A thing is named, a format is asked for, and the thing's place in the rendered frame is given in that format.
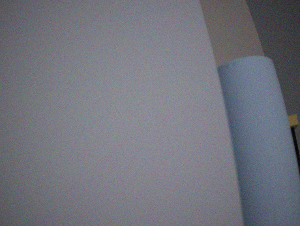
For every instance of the blue-grey cylinder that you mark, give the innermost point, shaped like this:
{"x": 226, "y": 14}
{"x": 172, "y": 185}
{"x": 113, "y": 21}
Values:
{"x": 263, "y": 148}

